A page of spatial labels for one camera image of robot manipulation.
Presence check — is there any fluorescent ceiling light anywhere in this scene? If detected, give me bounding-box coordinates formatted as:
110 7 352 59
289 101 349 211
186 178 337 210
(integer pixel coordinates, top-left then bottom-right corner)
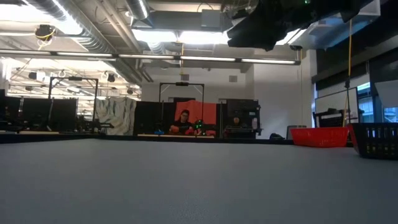
0 49 301 65

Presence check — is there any black cabinet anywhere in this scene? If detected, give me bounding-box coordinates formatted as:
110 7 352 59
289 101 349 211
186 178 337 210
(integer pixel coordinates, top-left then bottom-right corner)
219 98 264 139

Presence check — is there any person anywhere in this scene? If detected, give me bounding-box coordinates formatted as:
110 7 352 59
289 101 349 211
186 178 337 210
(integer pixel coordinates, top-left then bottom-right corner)
169 109 195 135
228 116 246 130

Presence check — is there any orange backdrop cloth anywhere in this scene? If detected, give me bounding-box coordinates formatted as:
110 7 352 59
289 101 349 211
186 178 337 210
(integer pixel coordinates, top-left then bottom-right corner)
174 100 218 136

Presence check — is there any whiteboard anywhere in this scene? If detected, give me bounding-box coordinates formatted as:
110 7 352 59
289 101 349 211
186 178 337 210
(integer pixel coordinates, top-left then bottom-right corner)
314 86 360 128

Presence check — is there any red plastic basket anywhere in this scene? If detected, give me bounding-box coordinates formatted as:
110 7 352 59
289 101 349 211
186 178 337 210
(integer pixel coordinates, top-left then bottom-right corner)
290 126 349 148

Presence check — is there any black partition panel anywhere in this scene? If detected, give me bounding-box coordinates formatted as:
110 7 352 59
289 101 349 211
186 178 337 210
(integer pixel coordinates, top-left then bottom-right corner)
0 98 78 131
133 101 175 136

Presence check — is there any black plastic basket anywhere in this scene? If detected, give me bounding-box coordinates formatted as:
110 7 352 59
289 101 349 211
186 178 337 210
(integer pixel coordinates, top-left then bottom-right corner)
347 123 398 160

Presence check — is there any grey table mat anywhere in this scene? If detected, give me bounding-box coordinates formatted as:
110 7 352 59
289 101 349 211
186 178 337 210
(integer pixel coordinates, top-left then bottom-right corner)
0 139 398 224

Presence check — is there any white patterned cloth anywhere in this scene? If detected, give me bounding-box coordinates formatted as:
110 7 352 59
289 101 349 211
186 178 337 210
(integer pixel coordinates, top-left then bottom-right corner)
95 96 137 136

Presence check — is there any grey ceiling air duct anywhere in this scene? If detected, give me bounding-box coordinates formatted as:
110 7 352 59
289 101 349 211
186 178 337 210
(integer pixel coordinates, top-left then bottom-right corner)
146 9 224 32

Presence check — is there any yellow hanging cable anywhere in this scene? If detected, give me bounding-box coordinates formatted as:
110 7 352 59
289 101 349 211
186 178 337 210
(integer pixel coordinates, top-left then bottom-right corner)
341 18 354 125

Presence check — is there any black gantry frame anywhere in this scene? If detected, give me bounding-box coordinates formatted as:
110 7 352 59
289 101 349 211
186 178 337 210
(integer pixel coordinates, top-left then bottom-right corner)
158 82 205 138

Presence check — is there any silver round air duct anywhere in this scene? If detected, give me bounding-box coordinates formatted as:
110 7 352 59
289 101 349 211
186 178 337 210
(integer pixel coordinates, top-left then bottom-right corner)
24 0 144 82

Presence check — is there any black aluminium table frame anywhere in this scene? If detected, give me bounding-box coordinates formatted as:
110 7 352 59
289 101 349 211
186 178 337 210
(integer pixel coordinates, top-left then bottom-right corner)
0 133 295 146

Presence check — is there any black metal frame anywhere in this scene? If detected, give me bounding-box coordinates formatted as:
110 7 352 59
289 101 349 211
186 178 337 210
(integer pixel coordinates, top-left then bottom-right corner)
48 77 99 131

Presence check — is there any black ceiling cable reel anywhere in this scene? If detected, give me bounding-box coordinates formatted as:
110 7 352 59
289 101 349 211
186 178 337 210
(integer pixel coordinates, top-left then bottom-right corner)
34 24 57 43

